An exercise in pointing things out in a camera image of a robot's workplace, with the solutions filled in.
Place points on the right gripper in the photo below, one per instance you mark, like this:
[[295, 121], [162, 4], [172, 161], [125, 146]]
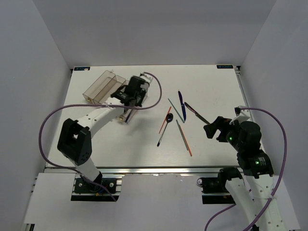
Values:
[[222, 124]]

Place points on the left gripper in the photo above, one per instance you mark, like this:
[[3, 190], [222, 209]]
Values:
[[143, 92]]

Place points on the black spoon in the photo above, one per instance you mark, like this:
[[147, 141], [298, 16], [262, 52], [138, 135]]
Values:
[[169, 118]]

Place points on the rainbow iridescent spoon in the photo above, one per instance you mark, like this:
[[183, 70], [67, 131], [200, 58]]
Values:
[[128, 115]]

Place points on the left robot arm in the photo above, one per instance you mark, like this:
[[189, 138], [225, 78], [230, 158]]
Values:
[[75, 137]]

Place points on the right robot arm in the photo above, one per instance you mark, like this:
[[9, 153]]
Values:
[[251, 185]]

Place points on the orange chopstick lower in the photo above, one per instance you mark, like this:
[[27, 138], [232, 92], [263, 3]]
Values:
[[189, 148]]

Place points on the black iridescent knife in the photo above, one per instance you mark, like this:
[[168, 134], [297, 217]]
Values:
[[196, 113]]

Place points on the teal chopstick lower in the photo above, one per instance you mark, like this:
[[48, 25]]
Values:
[[182, 135]]

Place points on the teal chopstick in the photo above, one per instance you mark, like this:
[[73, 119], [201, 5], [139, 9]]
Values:
[[182, 135], [176, 111]]

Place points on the teal chopstick upper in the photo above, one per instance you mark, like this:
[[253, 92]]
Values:
[[176, 111]]

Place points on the blue iridescent knife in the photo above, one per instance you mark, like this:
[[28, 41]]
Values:
[[182, 106]]

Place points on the orange chopstick near spoons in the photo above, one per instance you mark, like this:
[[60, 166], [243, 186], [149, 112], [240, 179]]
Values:
[[164, 120]]

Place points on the blue label right corner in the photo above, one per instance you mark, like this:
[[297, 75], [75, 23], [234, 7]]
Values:
[[224, 66]]

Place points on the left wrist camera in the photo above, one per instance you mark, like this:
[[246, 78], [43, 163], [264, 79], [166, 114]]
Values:
[[146, 77]]

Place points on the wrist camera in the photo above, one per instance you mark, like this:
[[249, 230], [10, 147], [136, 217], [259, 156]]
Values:
[[146, 77], [241, 115]]

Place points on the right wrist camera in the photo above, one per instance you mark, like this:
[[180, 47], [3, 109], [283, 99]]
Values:
[[241, 115]]

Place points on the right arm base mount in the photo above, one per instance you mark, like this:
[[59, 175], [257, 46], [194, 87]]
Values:
[[213, 193]]

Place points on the aluminium table edge rail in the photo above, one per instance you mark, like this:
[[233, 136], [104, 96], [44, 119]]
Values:
[[160, 170]]

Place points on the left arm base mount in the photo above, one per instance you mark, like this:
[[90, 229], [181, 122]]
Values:
[[86, 192]]

